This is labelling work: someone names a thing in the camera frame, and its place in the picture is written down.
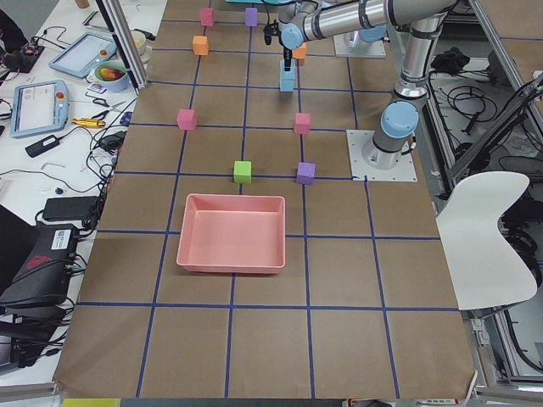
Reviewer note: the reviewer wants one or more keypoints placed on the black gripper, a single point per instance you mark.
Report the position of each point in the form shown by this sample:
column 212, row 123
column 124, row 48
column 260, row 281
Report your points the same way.
column 288, row 54

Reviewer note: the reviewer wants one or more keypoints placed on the light blue block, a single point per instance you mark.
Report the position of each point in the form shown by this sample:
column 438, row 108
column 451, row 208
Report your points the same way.
column 286, row 85
column 287, row 75

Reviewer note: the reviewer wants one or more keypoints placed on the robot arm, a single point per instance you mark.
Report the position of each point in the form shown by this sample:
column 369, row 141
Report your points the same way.
column 357, row 29

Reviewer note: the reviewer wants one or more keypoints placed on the orange block far right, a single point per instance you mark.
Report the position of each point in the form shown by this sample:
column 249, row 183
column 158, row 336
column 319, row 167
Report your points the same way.
column 300, row 52

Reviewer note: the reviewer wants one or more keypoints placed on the orange block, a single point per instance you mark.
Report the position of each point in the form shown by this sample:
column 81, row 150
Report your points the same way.
column 300, row 52
column 200, row 45

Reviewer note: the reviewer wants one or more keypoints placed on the purple block right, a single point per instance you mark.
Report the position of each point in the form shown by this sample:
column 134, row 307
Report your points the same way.
column 251, row 17

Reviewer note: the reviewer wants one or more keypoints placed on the purple block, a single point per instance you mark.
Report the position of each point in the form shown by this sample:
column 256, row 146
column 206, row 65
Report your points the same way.
column 251, row 17
column 306, row 172

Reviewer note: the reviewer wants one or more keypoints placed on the pink block far left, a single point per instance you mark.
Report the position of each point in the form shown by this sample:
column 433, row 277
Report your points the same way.
column 302, row 123

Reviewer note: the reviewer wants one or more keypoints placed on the pink block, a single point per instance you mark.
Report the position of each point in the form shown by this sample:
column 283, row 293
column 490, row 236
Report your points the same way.
column 186, row 119
column 207, row 17
column 302, row 123

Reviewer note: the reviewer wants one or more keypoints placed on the cyan tray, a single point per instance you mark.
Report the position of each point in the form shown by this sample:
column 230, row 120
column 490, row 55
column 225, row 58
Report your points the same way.
column 269, row 2

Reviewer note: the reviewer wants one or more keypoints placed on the orange block near right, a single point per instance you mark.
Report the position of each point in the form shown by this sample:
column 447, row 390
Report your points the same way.
column 200, row 45

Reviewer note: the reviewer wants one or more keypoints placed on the pink block near right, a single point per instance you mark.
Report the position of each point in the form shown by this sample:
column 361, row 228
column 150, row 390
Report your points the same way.
column 207, row 17

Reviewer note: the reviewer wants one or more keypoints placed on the purple block left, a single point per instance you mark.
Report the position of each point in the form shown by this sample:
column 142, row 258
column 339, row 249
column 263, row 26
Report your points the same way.
column 306, row 172

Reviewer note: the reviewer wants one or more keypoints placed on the pink block near left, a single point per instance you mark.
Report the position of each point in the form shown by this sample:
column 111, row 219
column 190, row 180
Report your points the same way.
column 186, row 119

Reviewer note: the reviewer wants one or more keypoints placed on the green block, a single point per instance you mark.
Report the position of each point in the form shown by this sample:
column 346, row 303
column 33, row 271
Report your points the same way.
column 242, row 172

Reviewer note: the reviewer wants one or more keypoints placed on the cream bowl with lemon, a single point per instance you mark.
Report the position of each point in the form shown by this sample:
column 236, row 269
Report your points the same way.
column 142, row 46

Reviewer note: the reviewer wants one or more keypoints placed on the blue bowl with fruit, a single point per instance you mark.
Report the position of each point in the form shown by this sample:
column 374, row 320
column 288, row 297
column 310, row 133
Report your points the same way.
column 112, row 75

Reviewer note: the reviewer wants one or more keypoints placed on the pink tray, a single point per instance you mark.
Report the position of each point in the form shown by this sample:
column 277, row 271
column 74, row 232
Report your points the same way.
column 233, row 234

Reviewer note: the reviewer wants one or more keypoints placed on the teach pendant far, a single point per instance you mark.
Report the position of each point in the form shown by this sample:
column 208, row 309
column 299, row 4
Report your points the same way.
column 83, row 55

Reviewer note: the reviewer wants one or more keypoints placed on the teach pendant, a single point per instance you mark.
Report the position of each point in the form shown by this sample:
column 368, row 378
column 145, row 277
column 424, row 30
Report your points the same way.
column 39, row 108
column 83, row 55

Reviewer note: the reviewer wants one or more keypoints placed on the teach pendant near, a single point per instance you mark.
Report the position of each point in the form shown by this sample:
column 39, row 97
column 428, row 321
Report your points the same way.
column 39, row 108

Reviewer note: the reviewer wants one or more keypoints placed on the black power adapter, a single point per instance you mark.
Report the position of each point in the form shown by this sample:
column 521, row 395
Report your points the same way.
column 42, row 146

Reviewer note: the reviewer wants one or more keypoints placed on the white chair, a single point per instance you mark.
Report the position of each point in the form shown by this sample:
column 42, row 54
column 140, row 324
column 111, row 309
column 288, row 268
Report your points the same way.
column 485, row 270

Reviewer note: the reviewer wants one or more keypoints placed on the black computer box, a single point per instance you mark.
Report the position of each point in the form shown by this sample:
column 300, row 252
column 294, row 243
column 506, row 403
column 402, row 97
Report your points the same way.
column 38, row 270

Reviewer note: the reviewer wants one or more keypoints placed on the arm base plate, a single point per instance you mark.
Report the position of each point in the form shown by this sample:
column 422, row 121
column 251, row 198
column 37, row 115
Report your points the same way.
column 352, row 45
column 399, row 165

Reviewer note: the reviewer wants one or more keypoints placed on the aluminium frame post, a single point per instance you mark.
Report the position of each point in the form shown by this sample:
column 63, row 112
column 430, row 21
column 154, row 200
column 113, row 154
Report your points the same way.
column 118, row 27

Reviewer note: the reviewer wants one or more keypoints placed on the yellow handled tool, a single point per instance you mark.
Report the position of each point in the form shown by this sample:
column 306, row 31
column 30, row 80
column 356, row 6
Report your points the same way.
column 89, row 123

